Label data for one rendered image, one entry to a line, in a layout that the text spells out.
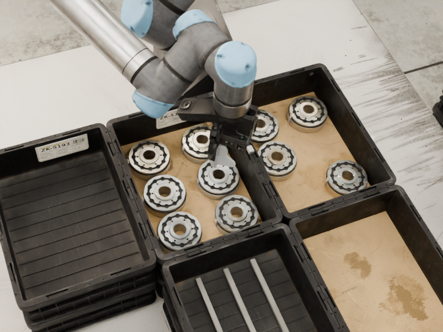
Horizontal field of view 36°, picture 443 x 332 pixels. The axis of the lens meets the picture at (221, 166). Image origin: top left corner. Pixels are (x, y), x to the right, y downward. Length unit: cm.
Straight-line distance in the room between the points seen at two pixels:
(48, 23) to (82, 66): 115
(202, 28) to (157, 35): 47
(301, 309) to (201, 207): 34
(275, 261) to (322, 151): 34
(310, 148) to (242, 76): 59
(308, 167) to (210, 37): 58
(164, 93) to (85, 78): 76
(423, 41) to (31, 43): 179
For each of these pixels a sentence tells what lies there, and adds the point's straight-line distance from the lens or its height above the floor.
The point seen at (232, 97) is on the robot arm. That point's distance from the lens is 127.
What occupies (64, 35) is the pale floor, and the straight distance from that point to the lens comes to 316.
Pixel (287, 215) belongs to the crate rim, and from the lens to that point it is 154.
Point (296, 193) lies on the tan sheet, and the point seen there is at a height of 83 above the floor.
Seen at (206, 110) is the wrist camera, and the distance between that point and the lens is 139.
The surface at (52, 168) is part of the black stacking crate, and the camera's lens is 172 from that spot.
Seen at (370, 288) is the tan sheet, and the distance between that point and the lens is 162.
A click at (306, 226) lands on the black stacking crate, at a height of 90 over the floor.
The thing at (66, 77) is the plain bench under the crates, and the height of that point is 70.
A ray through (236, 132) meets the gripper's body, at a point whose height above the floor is 114.
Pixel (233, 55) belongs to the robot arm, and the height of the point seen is 136.
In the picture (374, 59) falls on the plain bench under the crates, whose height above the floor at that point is 70.
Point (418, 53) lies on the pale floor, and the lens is 330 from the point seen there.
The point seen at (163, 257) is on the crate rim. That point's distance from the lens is 147.
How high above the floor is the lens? 226
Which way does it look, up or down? 56 degrees down
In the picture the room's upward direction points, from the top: 8 degrees clockwise
